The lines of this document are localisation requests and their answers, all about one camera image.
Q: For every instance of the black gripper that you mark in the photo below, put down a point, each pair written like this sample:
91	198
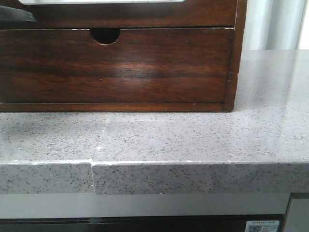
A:
9	15

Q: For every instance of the wooden drawer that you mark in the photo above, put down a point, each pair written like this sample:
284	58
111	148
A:
188	13
143	66

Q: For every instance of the dark wooden drawer cabinet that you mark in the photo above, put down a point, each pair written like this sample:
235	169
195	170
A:
107	36

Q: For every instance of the black appliance under counter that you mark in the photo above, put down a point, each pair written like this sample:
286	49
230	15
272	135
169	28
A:
223	223

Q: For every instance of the white QR code sticker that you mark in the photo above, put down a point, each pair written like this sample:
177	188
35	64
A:
262	226

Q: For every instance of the white cabinet panel right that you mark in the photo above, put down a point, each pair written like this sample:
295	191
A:
297	216

